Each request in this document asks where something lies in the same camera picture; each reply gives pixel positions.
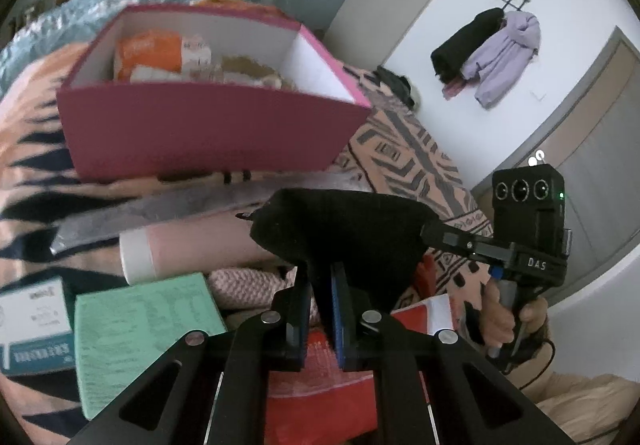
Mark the black cloth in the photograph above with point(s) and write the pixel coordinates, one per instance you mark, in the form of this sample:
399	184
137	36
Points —
350	235

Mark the pink garment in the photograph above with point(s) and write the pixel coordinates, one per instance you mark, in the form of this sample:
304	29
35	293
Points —
454	89

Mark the person's right forearm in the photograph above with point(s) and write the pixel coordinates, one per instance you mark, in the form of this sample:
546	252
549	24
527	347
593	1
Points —
575	405

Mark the green printed paper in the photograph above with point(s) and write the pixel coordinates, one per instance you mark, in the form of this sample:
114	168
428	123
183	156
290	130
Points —
140	335

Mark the black coat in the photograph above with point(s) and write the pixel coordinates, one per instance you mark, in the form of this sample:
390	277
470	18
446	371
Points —
465	45

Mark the teal white small box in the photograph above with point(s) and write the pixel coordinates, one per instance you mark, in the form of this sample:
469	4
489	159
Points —
35	325

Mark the pink knit cloth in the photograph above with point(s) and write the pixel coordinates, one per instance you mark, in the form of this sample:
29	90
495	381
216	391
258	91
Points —
245	287

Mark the grey foil pouch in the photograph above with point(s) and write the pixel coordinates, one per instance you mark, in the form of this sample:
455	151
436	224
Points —
150	212

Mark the pink bottle white cap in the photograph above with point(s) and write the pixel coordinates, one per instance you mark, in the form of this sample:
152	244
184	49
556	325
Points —
200	245

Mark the red plastic bag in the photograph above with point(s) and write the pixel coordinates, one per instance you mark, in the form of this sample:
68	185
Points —
320	405

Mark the orange white diaper pack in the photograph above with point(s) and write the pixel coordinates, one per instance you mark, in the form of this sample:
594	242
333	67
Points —
150	52

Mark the orange yellow clothes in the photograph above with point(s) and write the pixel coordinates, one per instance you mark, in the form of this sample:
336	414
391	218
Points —
230	4

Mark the purple hooded coat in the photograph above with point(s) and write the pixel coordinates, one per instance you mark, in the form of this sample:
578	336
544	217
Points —
505	60

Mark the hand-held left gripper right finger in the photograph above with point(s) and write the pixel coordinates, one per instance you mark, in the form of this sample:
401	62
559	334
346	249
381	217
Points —
338	325

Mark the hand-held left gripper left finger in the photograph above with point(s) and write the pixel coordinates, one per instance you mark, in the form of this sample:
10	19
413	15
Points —
300	325

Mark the person's right hand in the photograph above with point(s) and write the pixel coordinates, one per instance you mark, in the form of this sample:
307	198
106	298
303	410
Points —
495	320

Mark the dark garment pale lining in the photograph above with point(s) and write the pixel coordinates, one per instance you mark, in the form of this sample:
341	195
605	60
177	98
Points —
397	85

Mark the red white carton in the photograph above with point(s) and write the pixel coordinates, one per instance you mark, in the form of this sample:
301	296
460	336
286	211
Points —
425	312

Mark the black wall coat hooks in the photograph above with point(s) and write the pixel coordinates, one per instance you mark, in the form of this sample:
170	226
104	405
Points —
510	0

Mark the white light switch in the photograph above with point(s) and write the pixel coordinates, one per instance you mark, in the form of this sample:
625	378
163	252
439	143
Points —
538	97

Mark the peach patterned blanket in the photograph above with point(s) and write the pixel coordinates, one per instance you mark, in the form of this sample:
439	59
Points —
410	150

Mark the white pack orange print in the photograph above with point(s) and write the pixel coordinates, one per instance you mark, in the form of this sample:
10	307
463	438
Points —
165	74

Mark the pink cardboard box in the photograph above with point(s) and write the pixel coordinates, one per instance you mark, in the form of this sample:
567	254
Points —
200	135

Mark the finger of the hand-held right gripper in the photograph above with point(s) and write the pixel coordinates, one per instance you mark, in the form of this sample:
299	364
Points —
465	245

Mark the beige plaid headband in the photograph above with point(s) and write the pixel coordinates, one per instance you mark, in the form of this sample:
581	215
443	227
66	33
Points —
250	67

